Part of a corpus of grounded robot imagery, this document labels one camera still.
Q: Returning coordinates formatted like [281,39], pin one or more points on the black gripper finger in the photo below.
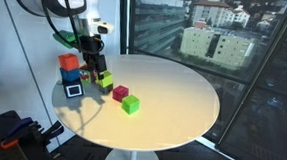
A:
[101,65]
[90,61]

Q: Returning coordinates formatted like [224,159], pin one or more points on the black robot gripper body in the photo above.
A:
[91,45]

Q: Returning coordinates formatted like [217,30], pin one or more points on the yellow cube block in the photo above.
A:
[106,80]

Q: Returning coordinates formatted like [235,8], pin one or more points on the colourful picture cube block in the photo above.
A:
[85,76]

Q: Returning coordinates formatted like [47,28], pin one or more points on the orange cube block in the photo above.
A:
[68,61]

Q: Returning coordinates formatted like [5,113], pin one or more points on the blue cube block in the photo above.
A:
[70,75]

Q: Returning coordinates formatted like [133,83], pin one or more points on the dark grey cube block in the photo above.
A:
[106,89]

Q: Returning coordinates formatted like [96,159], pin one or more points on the magenta cube block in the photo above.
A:
[120,93]

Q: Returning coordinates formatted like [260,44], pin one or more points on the bright green cube block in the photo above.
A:
[130,104]

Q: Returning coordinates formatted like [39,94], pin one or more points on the black cube with white square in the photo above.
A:
[73,89]

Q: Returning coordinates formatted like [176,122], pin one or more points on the round white table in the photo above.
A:
[250,80]

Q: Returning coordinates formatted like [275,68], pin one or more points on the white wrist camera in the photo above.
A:
[102,27]

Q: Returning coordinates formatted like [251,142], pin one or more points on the green gripper mount bracket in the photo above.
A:
[65,38]

